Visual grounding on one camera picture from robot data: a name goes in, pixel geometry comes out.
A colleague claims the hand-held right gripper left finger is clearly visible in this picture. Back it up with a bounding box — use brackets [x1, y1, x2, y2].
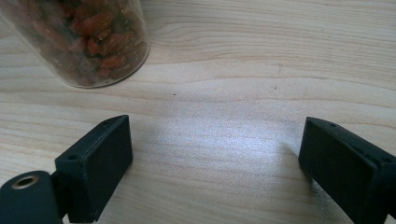
[50, 114, 134, 224]

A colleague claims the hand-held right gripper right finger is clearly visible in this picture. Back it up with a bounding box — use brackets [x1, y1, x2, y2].
[298, 116, 396, 224]

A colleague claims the glass jar of red berries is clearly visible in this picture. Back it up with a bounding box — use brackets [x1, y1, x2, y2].
[0, 0, 151, 89]

